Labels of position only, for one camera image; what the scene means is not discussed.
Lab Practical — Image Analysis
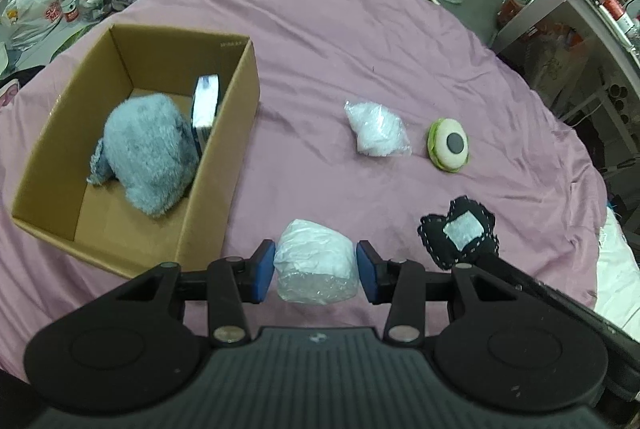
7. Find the grey desk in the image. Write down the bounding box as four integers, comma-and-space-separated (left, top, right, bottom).
492, 0, 640, 150

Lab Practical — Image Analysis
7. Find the white yellow shopping bag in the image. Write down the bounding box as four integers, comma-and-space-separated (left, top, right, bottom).
0, 0, 64, 53

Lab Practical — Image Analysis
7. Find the cream green round plush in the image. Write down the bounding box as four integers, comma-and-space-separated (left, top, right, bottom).
426, 118, 472, 174

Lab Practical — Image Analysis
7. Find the fluffy blue plush toy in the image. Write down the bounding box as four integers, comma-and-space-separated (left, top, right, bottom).
102, 92, 201, 216

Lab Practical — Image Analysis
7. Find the white blanket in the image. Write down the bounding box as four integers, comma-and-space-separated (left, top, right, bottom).
595, 204, 640, 327

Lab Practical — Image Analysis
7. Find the crumpled clear plastic bag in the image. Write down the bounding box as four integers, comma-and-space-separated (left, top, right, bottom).
343, 99, 413, 158

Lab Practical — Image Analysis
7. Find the pink bed sheet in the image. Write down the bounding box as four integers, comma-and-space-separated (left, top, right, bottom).
0, 0, 609, 385

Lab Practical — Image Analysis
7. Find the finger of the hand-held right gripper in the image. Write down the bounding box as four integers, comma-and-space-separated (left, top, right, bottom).
475, 253, 640, 360

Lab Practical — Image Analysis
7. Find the black stitched cushion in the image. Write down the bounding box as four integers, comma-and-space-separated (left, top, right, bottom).
418, 196, 501, 271

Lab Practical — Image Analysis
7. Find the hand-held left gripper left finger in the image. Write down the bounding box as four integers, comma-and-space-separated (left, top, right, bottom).
112, 238, 277, 351

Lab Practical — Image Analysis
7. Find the red label soda bottle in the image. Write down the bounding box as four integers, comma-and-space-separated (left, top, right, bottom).
597, 0, 640, 41

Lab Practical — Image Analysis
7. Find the white bundle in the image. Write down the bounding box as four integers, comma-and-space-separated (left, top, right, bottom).
273, 218, 361, 306

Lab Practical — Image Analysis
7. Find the brown cardboard box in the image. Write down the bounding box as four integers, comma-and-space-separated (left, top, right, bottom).
11, 23, 261, 280

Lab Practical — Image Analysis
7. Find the red trash bin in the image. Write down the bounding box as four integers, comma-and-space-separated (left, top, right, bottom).
496, 0, 534, 28

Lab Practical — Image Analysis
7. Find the small red label bottle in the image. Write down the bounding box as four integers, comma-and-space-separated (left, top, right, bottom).
56, 0, 81, 24

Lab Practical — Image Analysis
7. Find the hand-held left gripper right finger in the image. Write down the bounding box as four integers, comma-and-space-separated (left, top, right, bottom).
355, 239, 517, 349

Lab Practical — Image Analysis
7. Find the blue tissue pack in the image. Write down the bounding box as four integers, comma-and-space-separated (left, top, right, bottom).
191, 74, 222, 158

